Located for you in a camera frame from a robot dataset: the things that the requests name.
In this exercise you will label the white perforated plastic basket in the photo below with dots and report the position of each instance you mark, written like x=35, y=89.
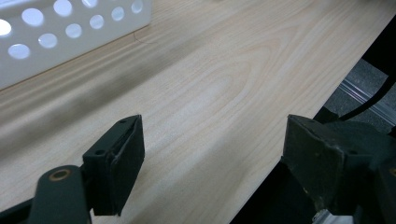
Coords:
x=62, y=37

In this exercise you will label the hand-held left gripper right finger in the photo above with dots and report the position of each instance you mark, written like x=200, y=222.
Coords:
x=320, y=165

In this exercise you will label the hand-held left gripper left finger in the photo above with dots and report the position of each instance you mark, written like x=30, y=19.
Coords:
x=115, y=165

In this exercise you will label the aluminium frame rail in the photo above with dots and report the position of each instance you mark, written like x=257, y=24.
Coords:
x=367, y=99

